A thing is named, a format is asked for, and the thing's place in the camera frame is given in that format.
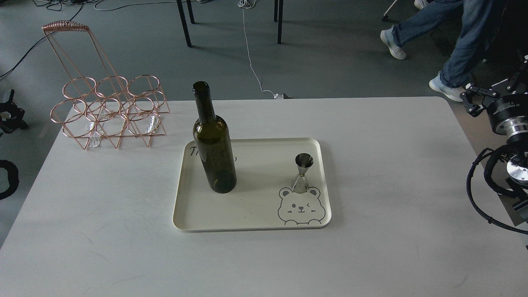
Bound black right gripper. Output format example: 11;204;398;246
460;81;512;118

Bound steel double jigger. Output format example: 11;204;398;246
291;153;314;194

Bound dark green wine bottle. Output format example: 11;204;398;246
193;81;236;193

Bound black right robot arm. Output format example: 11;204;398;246
460;56;528;187

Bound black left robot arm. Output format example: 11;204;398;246
0;89;28;136

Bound person in blue jeans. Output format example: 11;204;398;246
380;0;509;102

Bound black table legs right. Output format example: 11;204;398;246
273;0;284;45

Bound black table legs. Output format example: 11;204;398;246
273;0;284;45
176;0;196;47

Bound cream bear serving tray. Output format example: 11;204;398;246
173;137;332;232

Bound black table legs left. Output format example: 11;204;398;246
176;0;196;47

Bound black corrugated cable right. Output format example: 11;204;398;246
467;144;528;236

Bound white floor cable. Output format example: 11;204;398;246
238;0;284;99

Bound rose gold wire wine rack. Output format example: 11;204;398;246
42;20;170;150

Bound black floor cables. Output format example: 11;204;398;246
0;0;178;79

